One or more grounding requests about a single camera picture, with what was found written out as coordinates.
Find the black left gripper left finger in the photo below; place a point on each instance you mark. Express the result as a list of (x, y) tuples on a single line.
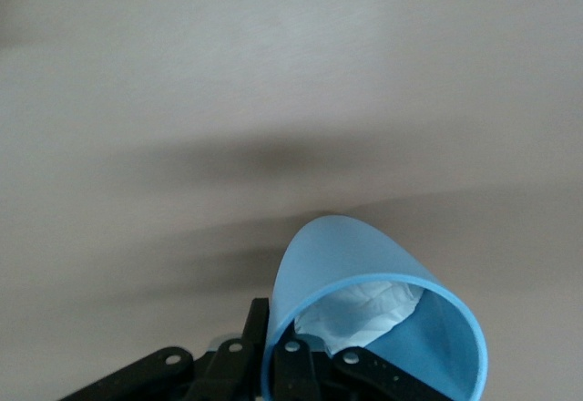
[(228, 364)]

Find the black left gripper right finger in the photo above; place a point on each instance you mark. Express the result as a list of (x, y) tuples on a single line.
[(296, 373)]

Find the blue plastic cup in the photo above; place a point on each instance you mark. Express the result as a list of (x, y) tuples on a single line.
[(346, 255)]

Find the crumpled white tissue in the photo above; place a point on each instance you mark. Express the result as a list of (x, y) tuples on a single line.
[(364, 310)]

